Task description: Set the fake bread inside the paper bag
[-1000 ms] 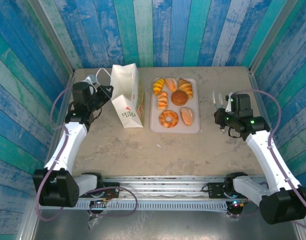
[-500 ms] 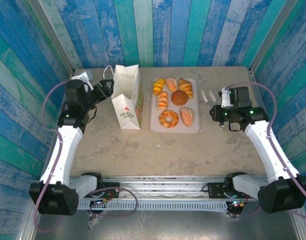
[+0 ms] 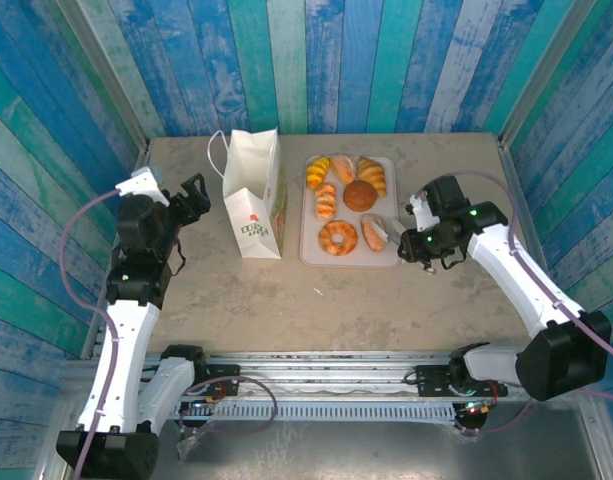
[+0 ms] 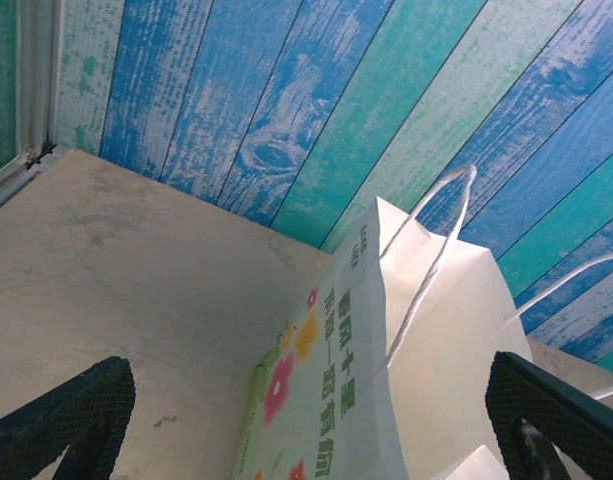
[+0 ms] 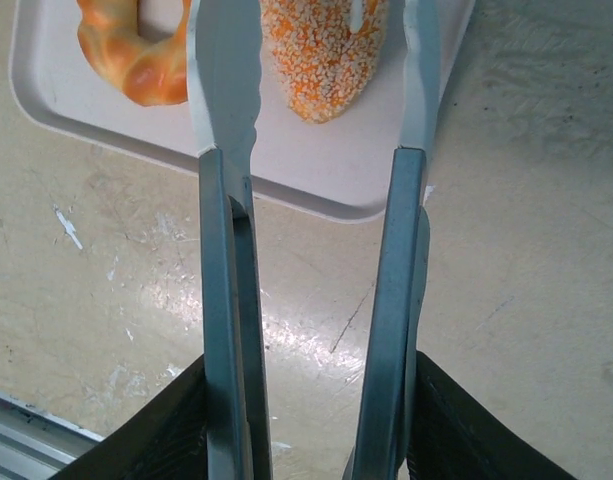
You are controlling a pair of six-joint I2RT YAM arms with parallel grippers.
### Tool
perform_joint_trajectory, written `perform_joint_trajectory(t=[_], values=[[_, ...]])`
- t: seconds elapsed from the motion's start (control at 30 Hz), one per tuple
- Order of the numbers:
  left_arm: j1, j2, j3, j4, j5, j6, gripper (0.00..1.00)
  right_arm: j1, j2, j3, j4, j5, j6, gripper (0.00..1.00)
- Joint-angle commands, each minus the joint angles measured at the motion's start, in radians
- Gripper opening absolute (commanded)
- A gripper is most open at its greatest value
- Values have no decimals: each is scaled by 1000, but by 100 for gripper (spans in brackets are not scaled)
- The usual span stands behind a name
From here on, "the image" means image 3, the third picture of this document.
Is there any orange white fake bread roll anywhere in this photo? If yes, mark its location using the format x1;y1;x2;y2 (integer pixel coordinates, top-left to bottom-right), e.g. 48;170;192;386
330;154;358;185
360;213;391;254

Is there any round brown fake bun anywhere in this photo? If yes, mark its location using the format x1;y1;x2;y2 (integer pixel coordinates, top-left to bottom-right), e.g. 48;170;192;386
342;179;379;213

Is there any orange ring fake donut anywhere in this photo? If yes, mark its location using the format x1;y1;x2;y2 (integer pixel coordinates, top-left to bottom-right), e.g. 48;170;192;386
318;219;360;257

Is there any golden fake croissant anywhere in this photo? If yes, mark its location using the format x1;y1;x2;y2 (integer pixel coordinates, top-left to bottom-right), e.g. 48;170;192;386
356;156;389;199

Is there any twisted orange fake bread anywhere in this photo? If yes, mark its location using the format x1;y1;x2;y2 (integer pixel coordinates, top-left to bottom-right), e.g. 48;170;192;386
314;182;338;222

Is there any yellow striped fake croissant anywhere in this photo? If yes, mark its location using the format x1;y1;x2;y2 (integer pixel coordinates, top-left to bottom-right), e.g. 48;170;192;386
305;155;332;191

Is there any white printed paper bag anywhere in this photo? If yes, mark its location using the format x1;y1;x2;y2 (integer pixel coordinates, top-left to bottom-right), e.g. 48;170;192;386
207;127;289;260

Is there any pale pink plastic tray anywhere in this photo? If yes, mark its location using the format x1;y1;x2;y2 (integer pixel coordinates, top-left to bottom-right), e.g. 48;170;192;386
299;155;403;269

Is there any metal base sheet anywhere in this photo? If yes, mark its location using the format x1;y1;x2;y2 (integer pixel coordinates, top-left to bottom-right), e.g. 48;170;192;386
35;397;610;480

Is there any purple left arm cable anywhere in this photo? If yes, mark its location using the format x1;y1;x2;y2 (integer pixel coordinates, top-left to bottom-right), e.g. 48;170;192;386
59;188;122;480

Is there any metal corner post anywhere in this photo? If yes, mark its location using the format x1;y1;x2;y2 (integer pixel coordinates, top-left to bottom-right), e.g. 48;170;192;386
495;0;597;146
55;0;152;151

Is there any metal rail beam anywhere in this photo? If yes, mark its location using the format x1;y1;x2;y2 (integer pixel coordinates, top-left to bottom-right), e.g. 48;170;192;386
65;349;592;399

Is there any slotted grey cable duct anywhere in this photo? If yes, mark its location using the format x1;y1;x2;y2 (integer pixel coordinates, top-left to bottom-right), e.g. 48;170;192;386
170;399;460;426

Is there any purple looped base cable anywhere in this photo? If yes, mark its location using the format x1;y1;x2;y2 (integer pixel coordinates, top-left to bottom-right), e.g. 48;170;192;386
178;374;280;436

